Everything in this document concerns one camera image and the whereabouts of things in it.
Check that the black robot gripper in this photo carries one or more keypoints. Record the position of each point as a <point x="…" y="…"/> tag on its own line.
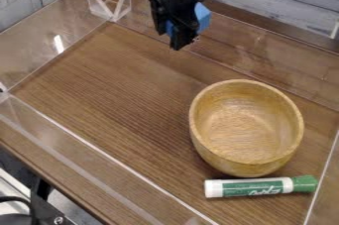
<point x="178" y="11"/>

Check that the clear acrylic tray wall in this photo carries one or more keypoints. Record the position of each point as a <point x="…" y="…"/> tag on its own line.
<point x="95" y="96"/>

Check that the black metal table frame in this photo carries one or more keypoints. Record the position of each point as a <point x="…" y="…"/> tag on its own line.
<point x="46" y="214"/>

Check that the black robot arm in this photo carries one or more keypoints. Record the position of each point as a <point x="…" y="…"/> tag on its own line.
<point x="180" y="19"/>

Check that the blue rectangular block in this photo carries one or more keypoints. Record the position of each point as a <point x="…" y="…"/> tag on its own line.
<point x="203" y="14"/>

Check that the green white dry-erase marker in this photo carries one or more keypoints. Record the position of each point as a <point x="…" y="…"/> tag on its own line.
<point x="259" y="186"/>

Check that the brown wooden bowl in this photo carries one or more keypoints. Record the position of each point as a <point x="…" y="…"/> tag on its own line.
<point x="246" y="127"/>

